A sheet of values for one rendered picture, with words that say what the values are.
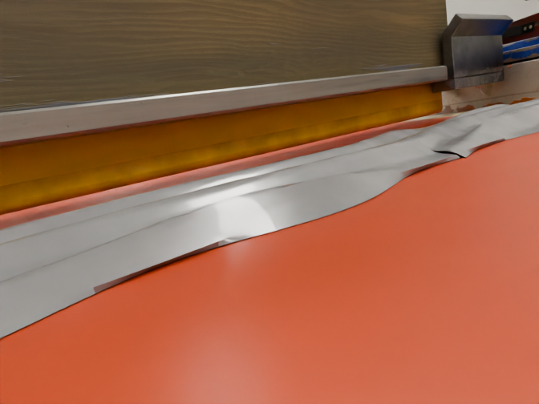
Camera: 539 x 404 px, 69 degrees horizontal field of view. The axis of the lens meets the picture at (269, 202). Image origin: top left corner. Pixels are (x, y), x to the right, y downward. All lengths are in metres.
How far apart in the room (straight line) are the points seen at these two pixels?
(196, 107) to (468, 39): 0.24
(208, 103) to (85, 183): 0.06
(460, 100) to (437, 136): 0.26
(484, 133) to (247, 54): 0.11
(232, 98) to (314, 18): 0.08
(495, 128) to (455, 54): 0.16
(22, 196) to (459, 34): 0.30
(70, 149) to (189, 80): 0.06
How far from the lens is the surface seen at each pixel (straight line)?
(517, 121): 0.21
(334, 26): 0.26
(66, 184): 0.18
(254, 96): 0.19
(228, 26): 0.21
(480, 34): 0.38
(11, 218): 0.21
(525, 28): 1.11
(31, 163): 0.18
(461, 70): 0.35
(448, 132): 0.18
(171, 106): 0.17
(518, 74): 0.41
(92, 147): 0.18
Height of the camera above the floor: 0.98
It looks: 12 degrees down
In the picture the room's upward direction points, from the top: 10 degrees counter-clockwise
